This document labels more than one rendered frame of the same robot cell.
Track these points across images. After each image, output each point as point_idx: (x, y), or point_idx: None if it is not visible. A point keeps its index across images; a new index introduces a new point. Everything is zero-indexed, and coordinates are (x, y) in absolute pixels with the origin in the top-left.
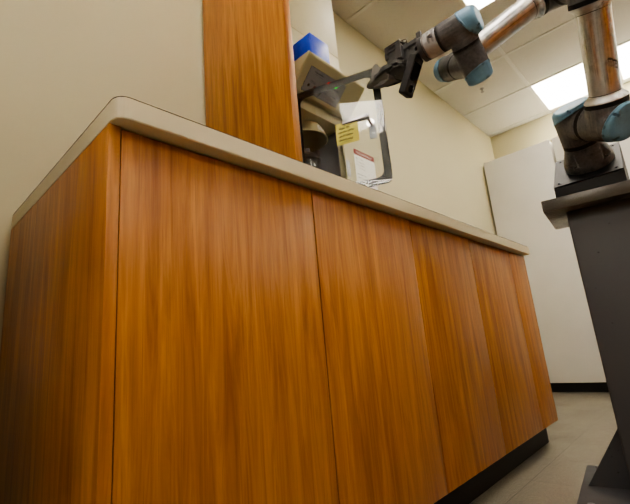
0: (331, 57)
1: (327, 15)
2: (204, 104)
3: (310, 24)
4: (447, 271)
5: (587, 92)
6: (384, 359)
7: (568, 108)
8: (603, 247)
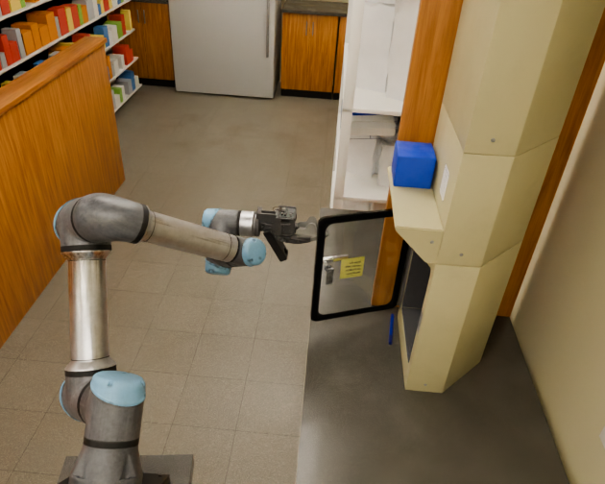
0: (457, 151)
1: (481, 56)
2: (577, 157)
3: (458, 92)
4: None
5: (108, 350)
6: None
7: (125, 374)
8: None
